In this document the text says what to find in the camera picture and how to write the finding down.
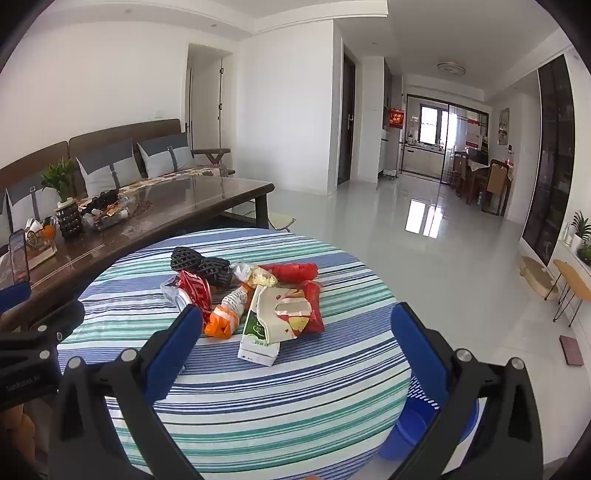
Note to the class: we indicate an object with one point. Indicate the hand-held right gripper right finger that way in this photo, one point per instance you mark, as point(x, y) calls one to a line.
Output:
point(415, 341)

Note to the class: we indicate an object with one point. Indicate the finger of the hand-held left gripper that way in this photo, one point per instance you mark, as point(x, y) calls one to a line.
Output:
point(60, 321)
point(14, 295)

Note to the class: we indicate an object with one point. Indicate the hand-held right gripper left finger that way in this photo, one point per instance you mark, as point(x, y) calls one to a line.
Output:
point(175, 350)

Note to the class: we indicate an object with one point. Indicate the clear plastic packet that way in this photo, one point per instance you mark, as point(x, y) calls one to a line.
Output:
point(170, 290)

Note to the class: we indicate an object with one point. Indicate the crushed red can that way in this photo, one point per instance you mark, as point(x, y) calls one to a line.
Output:
point(196, 293)

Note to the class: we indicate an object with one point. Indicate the orange white plastic bag bundle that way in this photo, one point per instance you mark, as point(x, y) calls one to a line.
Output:
point(231, 304)

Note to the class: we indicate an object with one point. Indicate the white green milk carton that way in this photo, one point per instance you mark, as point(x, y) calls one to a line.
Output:
point(258, 337)

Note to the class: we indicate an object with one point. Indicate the black foam mesh net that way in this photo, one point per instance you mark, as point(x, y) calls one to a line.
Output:
point(203, 267)

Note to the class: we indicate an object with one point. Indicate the blue plastic basket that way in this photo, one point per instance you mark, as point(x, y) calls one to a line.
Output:
point(411, 429)

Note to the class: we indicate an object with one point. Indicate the red snack packet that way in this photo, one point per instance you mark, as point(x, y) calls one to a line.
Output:
point(315, 316)

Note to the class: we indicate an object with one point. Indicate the yellow snack packet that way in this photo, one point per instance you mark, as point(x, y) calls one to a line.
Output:
point(261, 278)

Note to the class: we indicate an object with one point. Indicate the red plastic wrapper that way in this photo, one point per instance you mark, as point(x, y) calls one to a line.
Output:
point(291, 271)

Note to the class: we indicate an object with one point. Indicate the person's left hand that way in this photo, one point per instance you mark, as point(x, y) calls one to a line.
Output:
point(21, 424)

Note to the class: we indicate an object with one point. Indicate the smartphone on stand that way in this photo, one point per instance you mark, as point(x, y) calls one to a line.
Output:
point(19, 256)

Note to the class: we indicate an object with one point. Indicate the green plant in black vase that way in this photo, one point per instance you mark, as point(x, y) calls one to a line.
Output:
point(69, 221)

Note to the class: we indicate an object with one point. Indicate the grey blue cushion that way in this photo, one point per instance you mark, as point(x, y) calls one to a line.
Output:
point(161, 154)
point(23, 198)
point(106, 170)

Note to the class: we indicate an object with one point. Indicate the striped cloth covered round table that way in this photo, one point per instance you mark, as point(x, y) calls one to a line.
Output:
point(277, 392)

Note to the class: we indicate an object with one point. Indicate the glass tray of snacks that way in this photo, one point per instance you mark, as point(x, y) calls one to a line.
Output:
point(111, 210)

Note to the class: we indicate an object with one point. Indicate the beige cat scratcher board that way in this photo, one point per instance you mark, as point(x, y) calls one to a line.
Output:
point(538, 277)

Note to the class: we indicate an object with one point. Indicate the dark wooden coffee table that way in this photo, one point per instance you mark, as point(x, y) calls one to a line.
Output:
point(184, 198)

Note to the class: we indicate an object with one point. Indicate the red floor scale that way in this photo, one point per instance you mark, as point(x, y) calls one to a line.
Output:
point(571, 350)

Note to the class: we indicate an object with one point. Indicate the small wooden side table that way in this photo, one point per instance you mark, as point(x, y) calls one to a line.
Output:
point(572, 277)

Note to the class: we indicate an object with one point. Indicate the patterned sofa seat pad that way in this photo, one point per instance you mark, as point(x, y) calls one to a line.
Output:
point(171, 177)

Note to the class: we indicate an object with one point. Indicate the wooden dining chair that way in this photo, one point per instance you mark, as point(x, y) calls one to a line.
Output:
point(458, 170)
point(497, 184)

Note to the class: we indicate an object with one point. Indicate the white television cabinet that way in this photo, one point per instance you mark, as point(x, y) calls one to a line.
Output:
point(565, 247)

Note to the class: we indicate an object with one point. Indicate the white kitchen counter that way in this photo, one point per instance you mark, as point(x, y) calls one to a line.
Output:
point(422, 159)

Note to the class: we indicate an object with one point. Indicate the dining table with cloth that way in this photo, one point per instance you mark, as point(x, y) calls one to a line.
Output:
point(478, 168)

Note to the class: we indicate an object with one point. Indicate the brown wooden sofa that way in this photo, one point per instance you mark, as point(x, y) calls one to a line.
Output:
point(115, 134)

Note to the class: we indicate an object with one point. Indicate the low plant in dark bowl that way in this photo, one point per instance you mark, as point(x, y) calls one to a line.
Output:
point(585, 254)

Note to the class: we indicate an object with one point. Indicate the potted plant white pot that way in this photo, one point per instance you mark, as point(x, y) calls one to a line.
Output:
point(579, 230)

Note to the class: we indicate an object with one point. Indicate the glass sliding kitchen door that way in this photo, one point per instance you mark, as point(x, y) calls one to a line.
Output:
point(448, 129)

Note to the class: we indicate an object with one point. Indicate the dark glass cabinet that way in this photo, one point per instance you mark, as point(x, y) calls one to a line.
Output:
point(549, 161)

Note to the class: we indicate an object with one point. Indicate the dark entrance door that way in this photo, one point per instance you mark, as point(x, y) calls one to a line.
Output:
point(346, 120)

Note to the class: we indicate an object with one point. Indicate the round ceiling lamp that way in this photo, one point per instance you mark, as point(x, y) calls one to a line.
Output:
point(451, 68)

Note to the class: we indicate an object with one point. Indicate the red wall poster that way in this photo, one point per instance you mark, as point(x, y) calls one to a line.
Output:
point(397, 116)

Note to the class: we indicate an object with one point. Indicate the framed wall picture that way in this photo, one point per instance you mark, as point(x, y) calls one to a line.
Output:
point(503, 127)

